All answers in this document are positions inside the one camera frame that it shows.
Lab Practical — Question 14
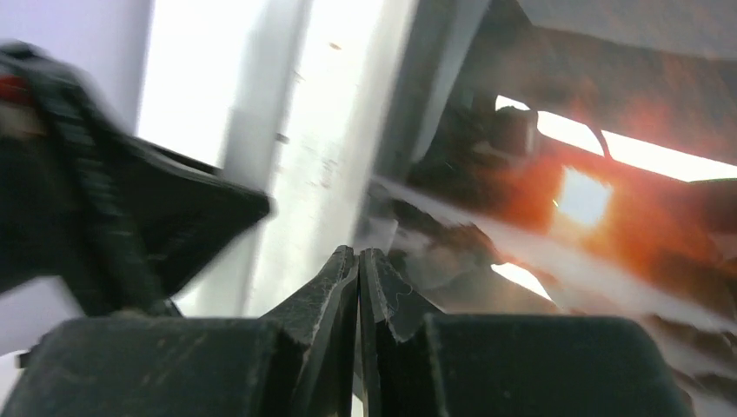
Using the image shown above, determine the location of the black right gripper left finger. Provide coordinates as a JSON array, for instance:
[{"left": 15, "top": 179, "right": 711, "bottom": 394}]
[{"left": 2, "top": 246, "right": 357, "bottom": 416}]

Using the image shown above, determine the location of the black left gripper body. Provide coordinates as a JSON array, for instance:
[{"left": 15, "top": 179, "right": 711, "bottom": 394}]
[{"left": 1, "top": 42, "right": 270, "bottom": 316}]

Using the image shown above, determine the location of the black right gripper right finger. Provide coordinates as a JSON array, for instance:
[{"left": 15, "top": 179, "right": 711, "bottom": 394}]
[{"left": 359, "top": 249, "right": 692, "bottom": 416}]

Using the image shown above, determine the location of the sunset landscape photo print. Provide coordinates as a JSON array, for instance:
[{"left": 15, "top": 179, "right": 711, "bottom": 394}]
[{"left": 361, "top": 1, "right": 736, "bottom": 415}]

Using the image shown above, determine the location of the white picture frame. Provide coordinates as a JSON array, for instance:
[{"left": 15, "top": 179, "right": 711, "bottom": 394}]
[{"left": 178, "top": 1, "right": 488, "bottom": 316}]

